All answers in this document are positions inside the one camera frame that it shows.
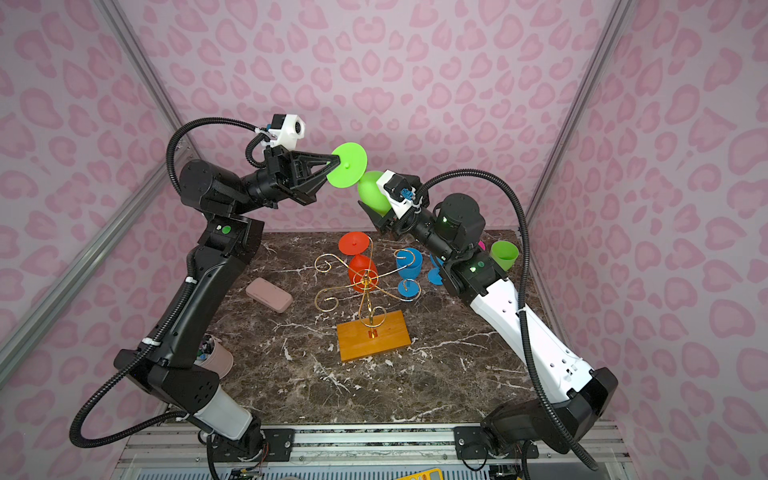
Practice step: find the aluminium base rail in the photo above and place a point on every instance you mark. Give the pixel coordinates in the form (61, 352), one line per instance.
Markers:
(367, 451)

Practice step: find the green wine glass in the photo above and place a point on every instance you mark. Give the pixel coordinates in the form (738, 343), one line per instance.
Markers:
(505, 254)
(353, 171)

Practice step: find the green wine glass back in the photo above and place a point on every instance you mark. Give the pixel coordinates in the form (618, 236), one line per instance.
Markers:
(353, 171)

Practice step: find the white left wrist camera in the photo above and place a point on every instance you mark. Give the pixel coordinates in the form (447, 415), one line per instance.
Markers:
(284, 130)

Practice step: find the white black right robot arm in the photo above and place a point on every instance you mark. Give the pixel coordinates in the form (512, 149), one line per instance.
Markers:
(571, 395)

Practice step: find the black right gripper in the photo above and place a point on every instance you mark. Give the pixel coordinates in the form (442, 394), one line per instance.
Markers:
(385, 225)

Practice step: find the gold wire glass rack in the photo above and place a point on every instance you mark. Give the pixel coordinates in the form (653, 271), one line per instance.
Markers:
(374, 328)

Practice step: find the pink rectangular case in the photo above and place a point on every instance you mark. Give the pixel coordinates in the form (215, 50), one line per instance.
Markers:
(269, 295)

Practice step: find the blue wine glass front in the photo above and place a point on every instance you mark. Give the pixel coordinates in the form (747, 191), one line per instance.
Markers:
(409, 265)

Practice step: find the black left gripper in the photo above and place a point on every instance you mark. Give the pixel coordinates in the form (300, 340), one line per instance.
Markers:
(284, 177)

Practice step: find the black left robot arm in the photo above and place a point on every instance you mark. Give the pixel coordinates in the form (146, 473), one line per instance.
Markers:
(164, 365)

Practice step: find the red wine glass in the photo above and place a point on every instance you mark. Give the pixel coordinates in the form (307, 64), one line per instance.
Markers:
(362, 271)

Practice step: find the blue wine glass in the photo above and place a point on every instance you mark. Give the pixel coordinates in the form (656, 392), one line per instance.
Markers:
(434, 276)
(409, 265)

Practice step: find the green wine glass front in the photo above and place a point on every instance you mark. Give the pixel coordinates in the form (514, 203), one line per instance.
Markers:
(505, 254)

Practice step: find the pink pen cup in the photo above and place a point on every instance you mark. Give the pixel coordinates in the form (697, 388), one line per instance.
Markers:
(212, 355)

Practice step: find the yellow plastic object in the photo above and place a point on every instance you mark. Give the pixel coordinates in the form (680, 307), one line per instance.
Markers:
(431, 474)

